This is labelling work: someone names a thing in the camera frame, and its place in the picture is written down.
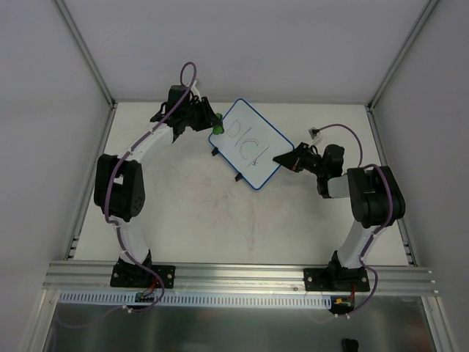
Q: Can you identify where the green bone-shaped eraser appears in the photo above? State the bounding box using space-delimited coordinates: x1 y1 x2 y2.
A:
213 113 224 136

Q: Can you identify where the blue framed whiteboard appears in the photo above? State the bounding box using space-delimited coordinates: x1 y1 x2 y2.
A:
208 98 294 190

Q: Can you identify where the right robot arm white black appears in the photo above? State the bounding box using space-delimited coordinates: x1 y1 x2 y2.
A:
273 142 405 292

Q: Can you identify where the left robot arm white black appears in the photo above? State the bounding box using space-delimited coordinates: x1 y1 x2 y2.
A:
94 85 224 287

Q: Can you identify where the black object bottom edge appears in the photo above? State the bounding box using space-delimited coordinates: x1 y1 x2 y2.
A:
342 339 359 352

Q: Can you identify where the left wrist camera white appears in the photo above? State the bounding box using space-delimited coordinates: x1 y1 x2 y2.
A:
191 79 202 99

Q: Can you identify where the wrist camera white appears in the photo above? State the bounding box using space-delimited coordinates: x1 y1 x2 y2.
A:
308 128 322 145
191 79 202 99

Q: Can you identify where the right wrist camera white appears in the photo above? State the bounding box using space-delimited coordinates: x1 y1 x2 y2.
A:
308 128 322 145

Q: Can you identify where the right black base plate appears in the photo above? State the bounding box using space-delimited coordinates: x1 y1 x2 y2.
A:
303 267 370 293

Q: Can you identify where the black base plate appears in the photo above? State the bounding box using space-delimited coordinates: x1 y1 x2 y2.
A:
303 267 370 293
110 262 176 289

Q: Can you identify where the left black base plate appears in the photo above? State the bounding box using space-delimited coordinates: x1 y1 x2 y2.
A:
110 262 176 289

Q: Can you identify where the left aluminium frame post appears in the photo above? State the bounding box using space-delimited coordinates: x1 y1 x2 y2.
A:
51 0 116 108

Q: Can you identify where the aluminium frame post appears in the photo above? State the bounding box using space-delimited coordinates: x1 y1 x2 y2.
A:
367 0 440 111
51 0 116 108

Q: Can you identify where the white slotted cable duct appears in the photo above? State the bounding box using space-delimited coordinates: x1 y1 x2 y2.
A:
58 290 332 310

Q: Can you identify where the right aluminium frame post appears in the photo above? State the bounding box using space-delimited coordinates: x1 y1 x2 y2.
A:
367 0 440 111

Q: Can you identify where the aluminium mounting rail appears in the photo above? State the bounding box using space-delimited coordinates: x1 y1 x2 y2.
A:
43 260 439 296

